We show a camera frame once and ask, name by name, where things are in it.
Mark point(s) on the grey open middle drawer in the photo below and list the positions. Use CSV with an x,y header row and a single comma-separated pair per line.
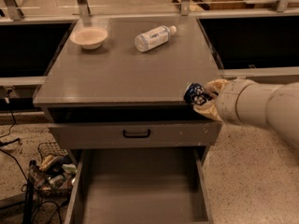
x,y
140,186

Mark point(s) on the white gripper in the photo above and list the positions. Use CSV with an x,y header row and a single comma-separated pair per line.
x,y
226,103

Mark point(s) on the metal railing frame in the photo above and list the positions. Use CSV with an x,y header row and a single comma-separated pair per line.
x,y
256,42

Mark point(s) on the white paper bowl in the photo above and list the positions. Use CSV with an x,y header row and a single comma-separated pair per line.
x,y
89,37

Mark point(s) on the grey drawer cabinet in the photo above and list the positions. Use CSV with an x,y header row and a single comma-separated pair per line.
x,y
118,83

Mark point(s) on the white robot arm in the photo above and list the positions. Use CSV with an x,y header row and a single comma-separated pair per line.
x,y
244,102

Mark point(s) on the clear plastic water bottle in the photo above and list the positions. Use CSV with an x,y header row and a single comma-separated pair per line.
x,y
154,38

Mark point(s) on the blue pepsi can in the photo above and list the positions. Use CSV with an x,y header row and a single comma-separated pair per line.
x,y
197,94

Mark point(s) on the grey top drawer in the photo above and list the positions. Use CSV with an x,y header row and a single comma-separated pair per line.
x,y
190,133

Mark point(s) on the wire basket with items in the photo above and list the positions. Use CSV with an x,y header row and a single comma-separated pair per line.
x,y
55,174

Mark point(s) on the black drawer handle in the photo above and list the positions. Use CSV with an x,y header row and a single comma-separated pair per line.
x,y
136,135

